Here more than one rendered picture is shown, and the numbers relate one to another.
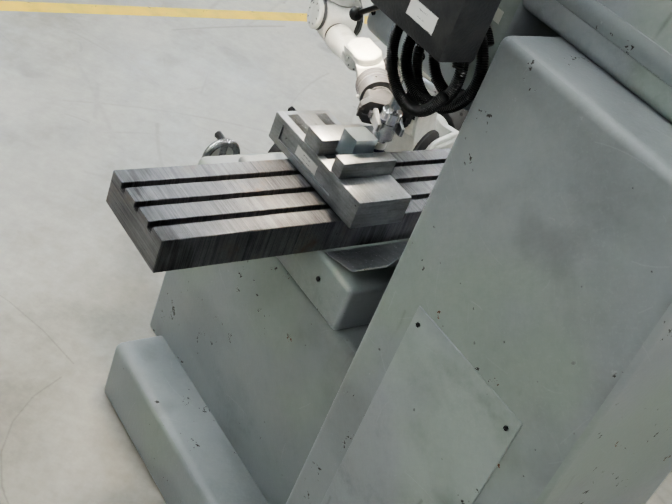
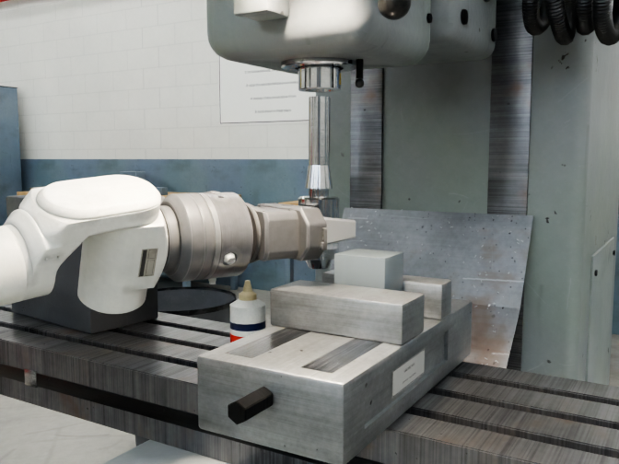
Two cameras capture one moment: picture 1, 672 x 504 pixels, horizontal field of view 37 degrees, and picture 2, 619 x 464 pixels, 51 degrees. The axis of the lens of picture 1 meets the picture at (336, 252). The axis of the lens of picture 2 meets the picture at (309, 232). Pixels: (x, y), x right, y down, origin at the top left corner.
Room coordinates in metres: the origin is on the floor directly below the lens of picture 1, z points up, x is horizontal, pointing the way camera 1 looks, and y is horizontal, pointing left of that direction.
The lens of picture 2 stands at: (2.18, 0.72, 1.20)
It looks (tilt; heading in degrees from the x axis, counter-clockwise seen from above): 6 degrees down; 258
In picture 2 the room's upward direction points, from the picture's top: straight up
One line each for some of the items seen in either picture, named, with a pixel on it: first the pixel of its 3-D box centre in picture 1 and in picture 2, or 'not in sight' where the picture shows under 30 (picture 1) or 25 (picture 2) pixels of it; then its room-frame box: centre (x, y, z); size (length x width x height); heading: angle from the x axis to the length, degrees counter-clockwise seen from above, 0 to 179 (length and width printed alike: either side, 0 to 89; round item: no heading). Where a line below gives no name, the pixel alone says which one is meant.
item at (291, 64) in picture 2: not in sight; (319, 64); (2.02, 0.00, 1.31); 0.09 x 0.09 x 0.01
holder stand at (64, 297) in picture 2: not in sight; (80, 252); (2.32, -0.33, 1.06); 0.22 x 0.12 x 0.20; 130
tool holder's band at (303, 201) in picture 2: (392, 111); (319, 201); (2.02, 0.00, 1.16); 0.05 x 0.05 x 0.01
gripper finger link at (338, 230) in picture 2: (374, 120); (333, 230); (2.01, 0.03, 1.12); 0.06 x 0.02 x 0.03; 22
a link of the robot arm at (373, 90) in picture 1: (379, 103); (248, 235); (2.10, 0.04, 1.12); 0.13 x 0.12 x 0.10; 112
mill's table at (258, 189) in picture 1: (373, 196); (281, 393); (2.05, -0.03, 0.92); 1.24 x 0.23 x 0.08; 137
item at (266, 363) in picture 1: (292, 335); not in sight; (2.03, 0.02, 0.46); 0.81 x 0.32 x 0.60; 47
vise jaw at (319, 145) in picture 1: (339, 139); (345, 309); (2.01, 0.09, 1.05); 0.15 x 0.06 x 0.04; 137
